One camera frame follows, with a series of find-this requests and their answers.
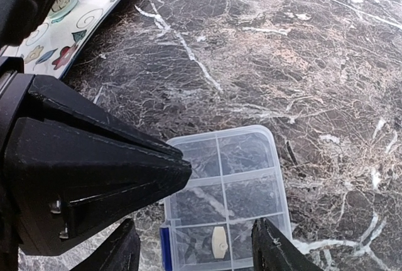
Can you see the small pill in organizer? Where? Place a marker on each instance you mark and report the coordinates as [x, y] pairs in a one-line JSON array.
[[219, 242]]

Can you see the square floral plate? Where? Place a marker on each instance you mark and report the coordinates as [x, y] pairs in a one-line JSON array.
[[54, 45]]

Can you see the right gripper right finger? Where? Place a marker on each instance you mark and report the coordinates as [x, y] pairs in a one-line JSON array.
[[273, 251]]

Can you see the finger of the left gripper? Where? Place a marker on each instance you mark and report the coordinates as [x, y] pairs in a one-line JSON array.
[[82, 183], [55, 101]]

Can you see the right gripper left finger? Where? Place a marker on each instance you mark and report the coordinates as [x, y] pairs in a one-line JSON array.
[[120, 251]]

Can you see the clear plastic pill organizer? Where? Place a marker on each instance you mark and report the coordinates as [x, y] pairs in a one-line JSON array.
[[236, 178]]

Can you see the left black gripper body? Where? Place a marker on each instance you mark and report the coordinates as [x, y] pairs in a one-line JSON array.
[[16, 213]]

